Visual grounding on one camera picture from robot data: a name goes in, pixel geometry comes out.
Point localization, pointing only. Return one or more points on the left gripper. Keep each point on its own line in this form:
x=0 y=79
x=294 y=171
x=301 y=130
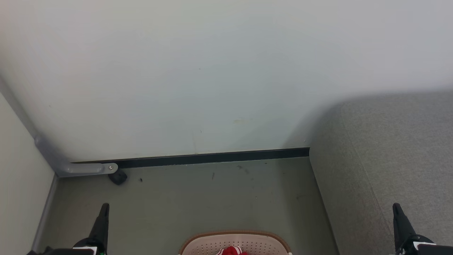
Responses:
x=85 y=248

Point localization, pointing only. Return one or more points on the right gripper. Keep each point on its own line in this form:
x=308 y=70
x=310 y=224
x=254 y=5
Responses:
x=424 y=248

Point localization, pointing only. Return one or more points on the red and white garment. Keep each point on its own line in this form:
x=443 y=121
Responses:
x=231 y=251

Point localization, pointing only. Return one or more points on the grey fabric sofa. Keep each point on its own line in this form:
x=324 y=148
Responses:
x=389 y=159

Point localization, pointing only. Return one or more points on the black caster wheel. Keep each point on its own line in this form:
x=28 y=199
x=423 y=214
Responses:
x=118 y=177

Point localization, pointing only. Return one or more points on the grey baseboard strip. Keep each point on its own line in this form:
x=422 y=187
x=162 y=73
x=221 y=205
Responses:
x=44 y=216

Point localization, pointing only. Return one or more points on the cream perforated plastic laundry basket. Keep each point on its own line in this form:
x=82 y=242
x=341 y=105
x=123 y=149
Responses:
x=212 y=246

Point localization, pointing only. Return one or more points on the black baseboard strip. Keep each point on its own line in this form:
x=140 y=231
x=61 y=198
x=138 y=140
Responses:
x=212 y=157

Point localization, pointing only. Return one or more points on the grey metal partition frame foot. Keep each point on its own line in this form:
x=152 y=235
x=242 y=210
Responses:
x=85 y=168

